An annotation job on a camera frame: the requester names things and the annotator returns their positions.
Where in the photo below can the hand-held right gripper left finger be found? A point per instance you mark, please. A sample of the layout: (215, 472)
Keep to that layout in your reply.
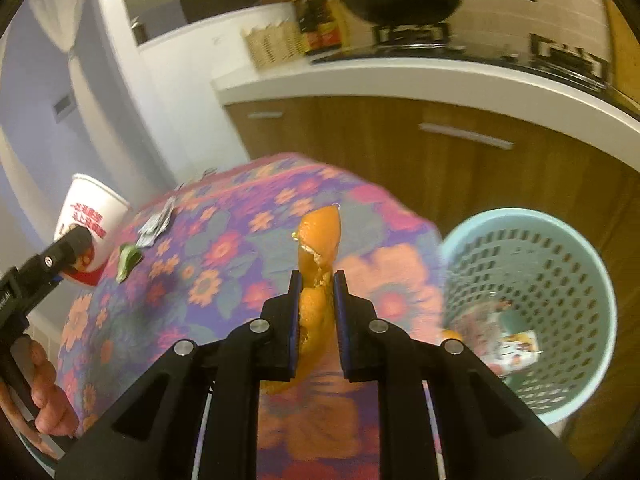
(296, 310)

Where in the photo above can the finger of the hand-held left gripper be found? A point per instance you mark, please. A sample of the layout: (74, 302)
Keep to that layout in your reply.
(65, 250)

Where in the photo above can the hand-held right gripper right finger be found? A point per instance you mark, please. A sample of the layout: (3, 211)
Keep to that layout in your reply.
(340, 310)

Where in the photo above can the red and white paper cup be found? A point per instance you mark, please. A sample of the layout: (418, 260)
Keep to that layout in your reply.
(95, 210)

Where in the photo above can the clear plastic bag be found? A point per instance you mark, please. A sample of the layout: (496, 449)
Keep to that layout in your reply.
(480, 320)

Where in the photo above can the plastic bottle with yellow label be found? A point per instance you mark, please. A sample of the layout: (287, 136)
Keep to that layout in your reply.
(517, 347)

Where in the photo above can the teal plastic basket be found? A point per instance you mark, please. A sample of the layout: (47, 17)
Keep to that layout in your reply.
(575, 285)

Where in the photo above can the person's left hand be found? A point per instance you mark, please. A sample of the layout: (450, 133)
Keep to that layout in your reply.
(50, 395)

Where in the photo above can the green vegetable scrap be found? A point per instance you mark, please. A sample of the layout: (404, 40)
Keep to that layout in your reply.
(129, 260)

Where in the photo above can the floral tablecloth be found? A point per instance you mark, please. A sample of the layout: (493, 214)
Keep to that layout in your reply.
(225, 260)

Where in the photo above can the crumpled silver wrapper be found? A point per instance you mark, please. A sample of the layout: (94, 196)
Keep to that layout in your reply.
(155, 227)

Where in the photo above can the small orange peel piece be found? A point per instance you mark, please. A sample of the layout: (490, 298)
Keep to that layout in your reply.
(452, 336)

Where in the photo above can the wooden kitchen cabinet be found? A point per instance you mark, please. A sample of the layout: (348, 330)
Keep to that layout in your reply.
(350, 135)

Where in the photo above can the wicker basket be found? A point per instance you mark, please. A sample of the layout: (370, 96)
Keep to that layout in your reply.
(275, 45)

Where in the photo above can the black gas stove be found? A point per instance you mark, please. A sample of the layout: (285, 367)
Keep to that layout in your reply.
(450, 55)

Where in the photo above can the dark sauce bottle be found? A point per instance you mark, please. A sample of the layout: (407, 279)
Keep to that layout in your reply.
(311, 30)
(330, 27)

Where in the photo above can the yellow oil bottle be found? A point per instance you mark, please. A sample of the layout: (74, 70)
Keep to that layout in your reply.
(346, 25)

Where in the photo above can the black wok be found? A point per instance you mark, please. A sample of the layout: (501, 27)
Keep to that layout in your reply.
(400, 5)

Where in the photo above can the wooden cutting board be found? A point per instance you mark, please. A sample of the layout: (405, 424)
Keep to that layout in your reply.
(627, 60)

